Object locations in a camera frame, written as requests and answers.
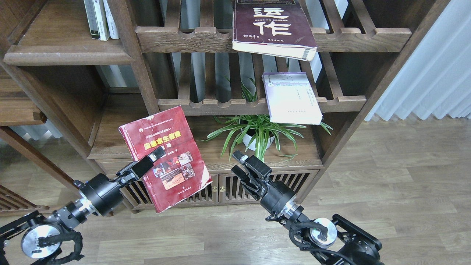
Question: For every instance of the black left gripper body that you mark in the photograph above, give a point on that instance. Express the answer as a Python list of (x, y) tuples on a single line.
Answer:
[(101, 194)]

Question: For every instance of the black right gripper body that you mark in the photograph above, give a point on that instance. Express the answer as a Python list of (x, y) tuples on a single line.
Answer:
[(275, 197)]

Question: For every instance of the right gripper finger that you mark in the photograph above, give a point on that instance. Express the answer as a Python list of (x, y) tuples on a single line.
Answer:
[(240, 157), (241, 174)]

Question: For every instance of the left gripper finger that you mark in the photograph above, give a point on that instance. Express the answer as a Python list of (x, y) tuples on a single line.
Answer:
[(157, 154)]

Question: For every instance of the red paperback book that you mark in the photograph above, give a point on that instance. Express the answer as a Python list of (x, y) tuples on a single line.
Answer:
[(181, 171)]

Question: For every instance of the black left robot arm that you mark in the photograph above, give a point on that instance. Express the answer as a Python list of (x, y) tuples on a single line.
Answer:
[(54, 240)]

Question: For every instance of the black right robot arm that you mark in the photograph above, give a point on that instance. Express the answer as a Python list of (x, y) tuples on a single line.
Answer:
[(334, 241)]

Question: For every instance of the right slatted cabinet door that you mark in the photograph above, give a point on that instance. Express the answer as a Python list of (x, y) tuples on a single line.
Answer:
[(232, 192)]

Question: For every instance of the slatted cabinet door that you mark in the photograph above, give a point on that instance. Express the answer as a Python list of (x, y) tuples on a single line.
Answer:
[(232, 192), (136, 197)]

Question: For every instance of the white plant pot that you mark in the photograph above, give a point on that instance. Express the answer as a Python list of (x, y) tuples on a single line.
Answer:
[(250, 141)]

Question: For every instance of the green spider plant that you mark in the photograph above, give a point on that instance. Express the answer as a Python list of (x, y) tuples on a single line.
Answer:
[(236, 126)]

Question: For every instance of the small wooden drawer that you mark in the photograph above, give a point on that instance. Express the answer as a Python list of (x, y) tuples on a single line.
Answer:
[(112, 165)]

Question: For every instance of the left slatted cabinet door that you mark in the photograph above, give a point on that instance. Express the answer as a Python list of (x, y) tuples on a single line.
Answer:
[(136, 197)]

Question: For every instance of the dark wooden bookshelf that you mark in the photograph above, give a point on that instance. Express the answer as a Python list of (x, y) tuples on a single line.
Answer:
[(177, 52)]

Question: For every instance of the white lavender paperback book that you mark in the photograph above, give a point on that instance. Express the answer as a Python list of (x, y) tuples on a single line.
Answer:
[(291, 99)]

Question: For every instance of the white upright book right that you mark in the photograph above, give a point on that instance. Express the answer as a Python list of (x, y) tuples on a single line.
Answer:
[(113, 30)]

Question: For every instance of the white upright book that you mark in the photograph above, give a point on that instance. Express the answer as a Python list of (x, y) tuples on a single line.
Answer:
[(101, 21), (113, 30)]

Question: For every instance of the maroon book with white characters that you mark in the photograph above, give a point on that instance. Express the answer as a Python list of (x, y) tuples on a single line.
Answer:
[(273, 27)]

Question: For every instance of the white upright book middle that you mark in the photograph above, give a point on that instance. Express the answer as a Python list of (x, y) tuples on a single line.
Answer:
[(101, 21)]

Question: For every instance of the grey upright book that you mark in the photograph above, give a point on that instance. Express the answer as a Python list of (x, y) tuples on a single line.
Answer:
[(91, 17)]

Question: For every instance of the white window curtain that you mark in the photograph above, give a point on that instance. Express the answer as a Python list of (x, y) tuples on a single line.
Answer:
[(436, 79)]

